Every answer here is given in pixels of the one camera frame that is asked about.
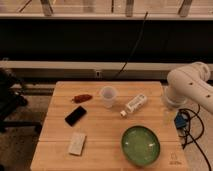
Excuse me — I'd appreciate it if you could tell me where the black hanging cable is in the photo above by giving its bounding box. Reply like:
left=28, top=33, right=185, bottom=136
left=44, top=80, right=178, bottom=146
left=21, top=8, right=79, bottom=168
left=112, top=11, right=149, bottom=80

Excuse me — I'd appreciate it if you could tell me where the red-brown snack packet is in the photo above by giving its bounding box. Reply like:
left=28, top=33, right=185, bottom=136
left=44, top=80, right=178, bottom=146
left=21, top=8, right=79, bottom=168
left=72, top=94, right=92, bottom=103

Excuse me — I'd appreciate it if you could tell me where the blue connector box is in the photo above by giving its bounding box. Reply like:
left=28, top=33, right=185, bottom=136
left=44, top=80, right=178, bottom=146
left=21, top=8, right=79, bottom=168
left=174, top=114, right=186, bottom=129

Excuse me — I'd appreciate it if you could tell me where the green ceramic bowl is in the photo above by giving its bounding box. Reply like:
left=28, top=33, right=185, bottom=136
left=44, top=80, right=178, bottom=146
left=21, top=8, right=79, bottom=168
left=121, top=125, right=160, bottom=167

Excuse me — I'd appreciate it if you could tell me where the translucent plastic cup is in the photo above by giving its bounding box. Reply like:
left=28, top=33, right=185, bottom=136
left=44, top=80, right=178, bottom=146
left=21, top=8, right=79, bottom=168
left=100, top=86, right=117, bottom=108

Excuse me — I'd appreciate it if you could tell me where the wall power outlet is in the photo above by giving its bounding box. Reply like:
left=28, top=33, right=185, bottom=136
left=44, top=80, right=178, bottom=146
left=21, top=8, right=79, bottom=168
left=96, top=71, right=101, bottom=78

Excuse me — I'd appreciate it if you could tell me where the black office chair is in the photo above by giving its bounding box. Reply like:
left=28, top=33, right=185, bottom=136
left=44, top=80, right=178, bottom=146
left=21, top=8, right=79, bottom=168
left=0, top=68, right=42, bottom=133

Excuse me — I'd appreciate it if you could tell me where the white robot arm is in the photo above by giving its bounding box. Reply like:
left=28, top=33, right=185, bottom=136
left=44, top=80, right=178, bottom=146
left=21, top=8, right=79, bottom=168
left=163, top=62, right=213, bottom=114

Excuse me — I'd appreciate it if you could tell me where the black floor cable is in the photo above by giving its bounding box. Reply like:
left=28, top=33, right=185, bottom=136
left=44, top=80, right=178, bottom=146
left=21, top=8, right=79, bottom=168
left=174, top=104, right=212, bottom=171

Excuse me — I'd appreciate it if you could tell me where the black smartphone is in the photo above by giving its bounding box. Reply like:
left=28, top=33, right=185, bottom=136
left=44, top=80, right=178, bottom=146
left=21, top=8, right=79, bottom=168
left=65, top=106, right=87, bottom=126

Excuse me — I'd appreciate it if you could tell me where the white plastic bottle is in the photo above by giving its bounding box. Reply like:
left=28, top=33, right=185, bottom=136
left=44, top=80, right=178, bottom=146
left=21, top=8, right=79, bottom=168
left=120, top=94, right=147, bottom=117

